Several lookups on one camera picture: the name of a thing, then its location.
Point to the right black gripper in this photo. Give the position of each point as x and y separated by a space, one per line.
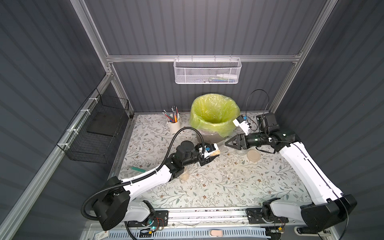
242 141

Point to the oatmeal jar with beige lid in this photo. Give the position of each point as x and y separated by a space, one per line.
241 152

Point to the beige jar lid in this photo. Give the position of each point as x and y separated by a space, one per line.
253 155

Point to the glass oatmeal jar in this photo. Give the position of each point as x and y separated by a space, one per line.
219 149
185 175

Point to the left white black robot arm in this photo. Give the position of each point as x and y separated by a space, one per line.
117 202

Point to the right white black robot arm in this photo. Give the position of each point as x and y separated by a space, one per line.
328 206

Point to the grey trash bin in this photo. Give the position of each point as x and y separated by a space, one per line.
211 137

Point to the floral table mat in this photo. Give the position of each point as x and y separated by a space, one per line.
229 181

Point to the green plastic bin liner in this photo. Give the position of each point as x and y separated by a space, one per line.
214 113

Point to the white pen cup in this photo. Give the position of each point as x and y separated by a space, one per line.
174 127

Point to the pens bundle in cup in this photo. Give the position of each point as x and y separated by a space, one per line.
172 115

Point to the white bottle in basket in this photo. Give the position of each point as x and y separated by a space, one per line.
227 77

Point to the pink eraser block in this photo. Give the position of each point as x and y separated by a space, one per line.
216 233

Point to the white black stapler device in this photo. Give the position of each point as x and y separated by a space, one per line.
306 231

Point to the white card with red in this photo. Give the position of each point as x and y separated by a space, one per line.
101 235

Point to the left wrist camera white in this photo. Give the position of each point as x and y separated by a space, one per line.
211 150

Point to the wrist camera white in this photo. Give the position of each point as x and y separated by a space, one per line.
211 150
241 121

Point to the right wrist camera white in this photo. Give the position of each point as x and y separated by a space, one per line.
241 121

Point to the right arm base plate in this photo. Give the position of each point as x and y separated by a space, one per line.
261 216

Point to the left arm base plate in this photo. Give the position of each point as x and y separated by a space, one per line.
158 219

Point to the white wire mesh basket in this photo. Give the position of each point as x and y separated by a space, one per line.
204 71

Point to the black wire basket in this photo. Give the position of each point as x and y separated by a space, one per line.
97 135

